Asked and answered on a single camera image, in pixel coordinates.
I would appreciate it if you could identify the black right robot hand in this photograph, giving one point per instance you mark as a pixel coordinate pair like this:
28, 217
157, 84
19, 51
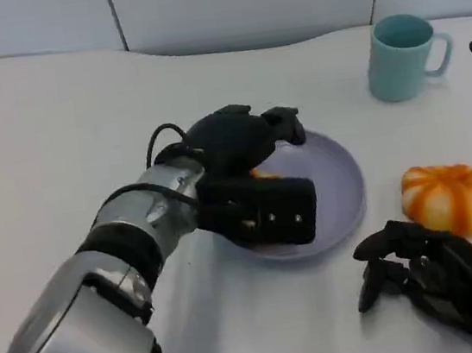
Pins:
449, 279

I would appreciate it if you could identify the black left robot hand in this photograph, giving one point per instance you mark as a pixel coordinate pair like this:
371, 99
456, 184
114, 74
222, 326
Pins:
231, 142

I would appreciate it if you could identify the orange white toy bread roll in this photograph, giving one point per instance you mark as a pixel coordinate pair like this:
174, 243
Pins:
447, 196
265, 174

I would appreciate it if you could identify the lilac plate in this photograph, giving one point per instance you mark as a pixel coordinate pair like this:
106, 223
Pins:
332, 181

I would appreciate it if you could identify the pale green mug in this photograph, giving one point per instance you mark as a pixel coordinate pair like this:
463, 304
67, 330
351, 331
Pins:
396, 70

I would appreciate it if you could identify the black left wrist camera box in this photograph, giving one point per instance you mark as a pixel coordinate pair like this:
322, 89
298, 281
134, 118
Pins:
267, 211

